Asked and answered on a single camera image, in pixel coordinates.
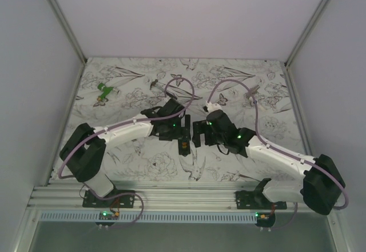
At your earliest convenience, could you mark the black fuse box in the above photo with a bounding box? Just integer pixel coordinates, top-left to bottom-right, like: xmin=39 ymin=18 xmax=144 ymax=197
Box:
xmin=178 ymin=138 xmax=190 ymax=157

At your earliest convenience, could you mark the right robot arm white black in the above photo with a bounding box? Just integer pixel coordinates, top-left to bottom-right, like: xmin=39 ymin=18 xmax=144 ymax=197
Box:
xmin=192 ymin=110 xmax=345 ymax=215

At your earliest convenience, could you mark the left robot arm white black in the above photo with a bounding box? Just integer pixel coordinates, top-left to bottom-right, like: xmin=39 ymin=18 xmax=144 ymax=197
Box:
xmin=58 ymin=98 xmax=187 ymax=207

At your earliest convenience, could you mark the floral patterned table mat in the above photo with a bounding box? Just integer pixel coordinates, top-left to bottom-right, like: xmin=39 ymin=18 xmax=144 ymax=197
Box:
xmin=65 ymin=58 xmax=304 ymax=182

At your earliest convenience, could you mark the grey metal fitting part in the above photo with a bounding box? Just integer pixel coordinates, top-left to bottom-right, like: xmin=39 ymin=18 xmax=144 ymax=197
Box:
xmin=245 ymin=85 xmax=260 ymax=99

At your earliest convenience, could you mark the green plastic connector part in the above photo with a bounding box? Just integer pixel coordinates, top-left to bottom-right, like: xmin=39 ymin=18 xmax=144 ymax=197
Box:
xmin=97 ymin=83 xmax=114 ymax=102

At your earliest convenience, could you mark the right small circuit board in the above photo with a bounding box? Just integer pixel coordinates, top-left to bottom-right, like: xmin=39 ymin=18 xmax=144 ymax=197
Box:
xmin=255 ymin=213 xmax=276 ymax=231

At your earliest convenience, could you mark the small circuit board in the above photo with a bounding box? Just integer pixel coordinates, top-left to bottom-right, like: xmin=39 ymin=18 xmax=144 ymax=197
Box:
xmin=96 ymin=210 xmax=119 ymax=230
xmin=255 ymin=213 xmax=276 ymax=231

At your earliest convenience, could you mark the left small circuit board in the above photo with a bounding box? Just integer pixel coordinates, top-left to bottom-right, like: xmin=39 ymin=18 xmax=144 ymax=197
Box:
xmin=96 ymin=210 xmax=119 ymax=230

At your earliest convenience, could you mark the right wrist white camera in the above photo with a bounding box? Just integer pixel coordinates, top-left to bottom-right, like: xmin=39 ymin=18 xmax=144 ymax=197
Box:
xmin=203 ymin=102 xmax=222 ymax=114

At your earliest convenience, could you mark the small black handled hammer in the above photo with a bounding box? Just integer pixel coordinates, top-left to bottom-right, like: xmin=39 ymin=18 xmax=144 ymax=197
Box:
xmin=150 ymin=79 xmax=177 ymax=100

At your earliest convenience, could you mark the aluminium rail front frame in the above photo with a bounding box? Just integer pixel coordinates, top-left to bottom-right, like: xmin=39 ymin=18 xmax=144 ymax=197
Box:
xmin=27 ymin=181 xmax=343 ymax=213

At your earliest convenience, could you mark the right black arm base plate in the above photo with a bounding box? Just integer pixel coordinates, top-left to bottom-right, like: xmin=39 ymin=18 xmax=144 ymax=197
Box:
xmin=235 ymin=190 xmax=287 ymax=210

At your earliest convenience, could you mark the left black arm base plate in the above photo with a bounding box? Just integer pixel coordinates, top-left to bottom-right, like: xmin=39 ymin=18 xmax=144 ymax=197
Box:
xmin=82 ymin=190 xmax=135 ymax=209

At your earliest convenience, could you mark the white slotted cable duct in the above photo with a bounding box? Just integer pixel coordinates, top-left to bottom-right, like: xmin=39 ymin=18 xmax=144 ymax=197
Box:
xmin=39 ymin=210 xmax=256 ymax=224

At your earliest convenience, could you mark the right aluminium corner post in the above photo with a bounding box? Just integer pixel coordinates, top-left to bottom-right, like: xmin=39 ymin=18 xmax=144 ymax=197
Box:
xmin=284 ymin=0 xmax=331 ymax=68

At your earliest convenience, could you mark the aluminium corner post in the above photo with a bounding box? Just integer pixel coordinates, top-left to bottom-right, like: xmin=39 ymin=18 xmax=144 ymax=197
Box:
xmin=35 ymin=0 xmax=87 ymax=63
xmin=284 ymin=0 xmax=331 ymax=68

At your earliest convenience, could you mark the left aluminium corner post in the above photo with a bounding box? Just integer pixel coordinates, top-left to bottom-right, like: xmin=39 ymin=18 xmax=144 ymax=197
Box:
xmin=35 ymin=0 xmax=87 ymax=63

